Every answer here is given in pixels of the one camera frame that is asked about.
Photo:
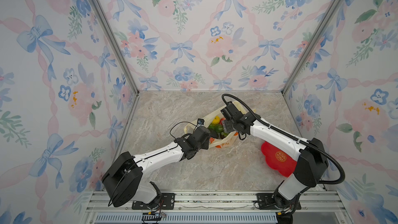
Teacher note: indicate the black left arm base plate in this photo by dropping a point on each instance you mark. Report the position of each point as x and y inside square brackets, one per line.
[165, 201]

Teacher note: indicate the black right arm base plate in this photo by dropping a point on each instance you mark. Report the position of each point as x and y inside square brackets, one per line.
[266, 201]

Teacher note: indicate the aluminium corner frame post right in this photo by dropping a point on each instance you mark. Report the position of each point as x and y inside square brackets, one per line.
[330, 12]

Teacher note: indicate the red flower-shaped plate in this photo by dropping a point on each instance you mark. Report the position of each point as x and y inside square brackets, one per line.
[278, 160]

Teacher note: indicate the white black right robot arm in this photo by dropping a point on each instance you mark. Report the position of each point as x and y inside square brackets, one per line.
[309, 156]

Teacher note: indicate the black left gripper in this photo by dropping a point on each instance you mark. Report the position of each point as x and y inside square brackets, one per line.
[206, 145]

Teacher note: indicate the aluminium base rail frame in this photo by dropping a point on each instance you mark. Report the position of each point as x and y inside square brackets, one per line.
[218, 207]

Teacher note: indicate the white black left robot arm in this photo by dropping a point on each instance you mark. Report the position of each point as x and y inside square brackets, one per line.
[124, 180]

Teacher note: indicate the pale yellow plastic bag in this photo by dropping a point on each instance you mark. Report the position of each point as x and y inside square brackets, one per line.
[218, 140]

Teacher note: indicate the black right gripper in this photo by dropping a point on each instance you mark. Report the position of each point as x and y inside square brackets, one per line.
[226, 125]

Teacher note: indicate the aluminium corner frame post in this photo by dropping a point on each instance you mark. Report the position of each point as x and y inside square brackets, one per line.
[106, 27]
[330, 12]

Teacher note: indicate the yellow fruit in bag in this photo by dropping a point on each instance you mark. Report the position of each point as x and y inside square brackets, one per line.
[216, 120]

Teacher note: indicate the aluminium corner frame post left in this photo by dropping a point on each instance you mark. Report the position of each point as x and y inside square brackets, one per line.
[106, 27]

